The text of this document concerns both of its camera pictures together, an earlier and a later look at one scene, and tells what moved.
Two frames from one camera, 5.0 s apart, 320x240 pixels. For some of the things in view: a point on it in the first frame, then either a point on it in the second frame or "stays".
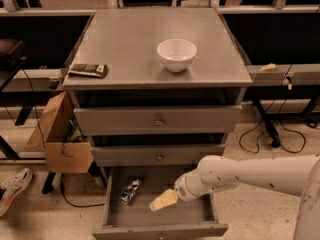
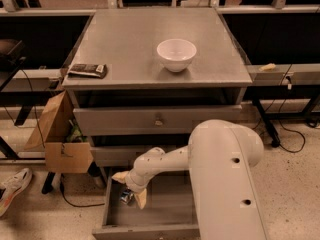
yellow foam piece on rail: (267, 68) stays
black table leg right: (276, 140) stays
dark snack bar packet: (89, 70) stays
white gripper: (184, 186) → (133, 182)
